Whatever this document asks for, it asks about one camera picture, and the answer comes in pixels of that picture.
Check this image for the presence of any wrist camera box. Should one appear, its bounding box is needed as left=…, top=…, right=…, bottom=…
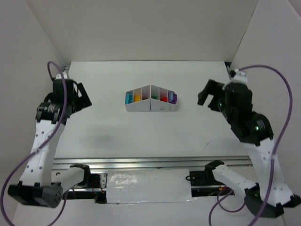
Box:
left=55, top=72, right=70, bottom=80
left=229, top=69, right=248, bottom=85

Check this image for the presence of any white divided organizer bin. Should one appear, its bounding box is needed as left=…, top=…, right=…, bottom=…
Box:
left=125, top=85, right=177, bottom=112

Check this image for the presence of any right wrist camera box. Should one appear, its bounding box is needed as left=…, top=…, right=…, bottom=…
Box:
left=229, top=69, right=248, bottom=85

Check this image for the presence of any teal frog flower lego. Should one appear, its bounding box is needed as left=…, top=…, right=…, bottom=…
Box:
left=125, top=92, right=133, bottom=105

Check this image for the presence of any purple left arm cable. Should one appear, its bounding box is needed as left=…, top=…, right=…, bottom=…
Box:
left=0, top=61, right=69, bottom=226

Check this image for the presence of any red lego brick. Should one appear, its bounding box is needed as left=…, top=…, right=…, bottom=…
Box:
left=160, top=97, right=168, bottom=102

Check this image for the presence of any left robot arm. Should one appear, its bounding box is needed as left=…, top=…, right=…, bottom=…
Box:
left=8, top=79, right=92, bottom=208

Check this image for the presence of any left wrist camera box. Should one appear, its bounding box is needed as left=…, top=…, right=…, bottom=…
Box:
left=55, top=72, right=70, bottom=80

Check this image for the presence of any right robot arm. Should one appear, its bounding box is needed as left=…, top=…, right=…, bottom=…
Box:
left=198, top=80, right=301, bottom=218

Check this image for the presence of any aluminium frame rail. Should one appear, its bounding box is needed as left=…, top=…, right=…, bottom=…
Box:
left=51, top=61, right=259, bottom=170

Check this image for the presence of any purple oval lego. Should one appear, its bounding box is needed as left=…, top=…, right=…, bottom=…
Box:
left=168, top=92, right=177, bottom=105

